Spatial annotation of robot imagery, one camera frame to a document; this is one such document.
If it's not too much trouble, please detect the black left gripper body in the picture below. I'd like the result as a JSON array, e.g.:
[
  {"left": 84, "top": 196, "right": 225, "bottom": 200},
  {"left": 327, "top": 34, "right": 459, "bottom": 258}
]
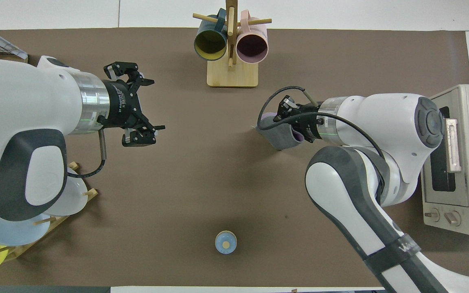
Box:
[{"left": 97, "top": 78, "right": 138, "bottom": 129}]

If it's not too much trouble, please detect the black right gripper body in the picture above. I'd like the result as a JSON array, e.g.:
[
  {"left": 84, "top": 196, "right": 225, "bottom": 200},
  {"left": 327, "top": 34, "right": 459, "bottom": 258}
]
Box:
[{"left": 296, "top": 102, "right": 325, "bottom": 143}]

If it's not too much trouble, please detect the purple and grey towel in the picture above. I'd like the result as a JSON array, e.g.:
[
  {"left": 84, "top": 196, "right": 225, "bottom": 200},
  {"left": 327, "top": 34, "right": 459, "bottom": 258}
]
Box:
[{"left": 255, "top": 112, "right": 306, "bottom": 151}]

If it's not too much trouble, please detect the wooden plate rack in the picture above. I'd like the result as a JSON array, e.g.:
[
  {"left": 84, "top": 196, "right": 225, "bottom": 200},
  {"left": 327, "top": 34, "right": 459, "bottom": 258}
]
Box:
[{"left": 0, "top": 162, "right": 99, "bottom": 262}]

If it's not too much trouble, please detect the wooden mug tree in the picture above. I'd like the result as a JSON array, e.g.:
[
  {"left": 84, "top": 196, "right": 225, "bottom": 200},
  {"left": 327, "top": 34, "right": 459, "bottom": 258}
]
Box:
[{"left": 193, "top": 0, "right": 272, "bottom": 88}]

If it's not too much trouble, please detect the pink mug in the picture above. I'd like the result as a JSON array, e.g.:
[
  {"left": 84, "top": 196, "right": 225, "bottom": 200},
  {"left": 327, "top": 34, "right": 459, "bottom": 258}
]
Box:
[{"left": 236, "top": 10, "right": 269, "bottom": 64}]

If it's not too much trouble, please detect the dark blue mug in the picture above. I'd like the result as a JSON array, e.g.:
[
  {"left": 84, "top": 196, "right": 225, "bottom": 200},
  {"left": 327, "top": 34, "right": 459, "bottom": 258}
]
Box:
[{"left": 194, "top": 8, "right": 228, "bottom": 61}]

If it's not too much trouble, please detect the brown table mat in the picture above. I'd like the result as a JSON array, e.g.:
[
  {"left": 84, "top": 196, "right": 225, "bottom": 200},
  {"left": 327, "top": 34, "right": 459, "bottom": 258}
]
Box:
[{"left": 0, "top": 27, "right": 469, "bottom": 287}]

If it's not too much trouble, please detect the grey plate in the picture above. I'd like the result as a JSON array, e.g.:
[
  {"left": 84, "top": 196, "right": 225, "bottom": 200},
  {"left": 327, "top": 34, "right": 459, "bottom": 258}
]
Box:
[{"left": 43, "top": 163, "right": 88, "bottom": 216}]

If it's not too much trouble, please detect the light blue plate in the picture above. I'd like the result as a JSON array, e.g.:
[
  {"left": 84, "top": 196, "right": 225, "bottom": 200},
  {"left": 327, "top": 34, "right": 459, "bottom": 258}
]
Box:
[{"left": 0, "top": 210, "right": 52, "bottom": 246}]

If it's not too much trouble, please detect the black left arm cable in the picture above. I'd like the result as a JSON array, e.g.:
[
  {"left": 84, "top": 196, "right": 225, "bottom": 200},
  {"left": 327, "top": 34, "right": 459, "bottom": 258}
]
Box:
[{"left": 67, "top": 129, "right": 108, "bottom": 179}]

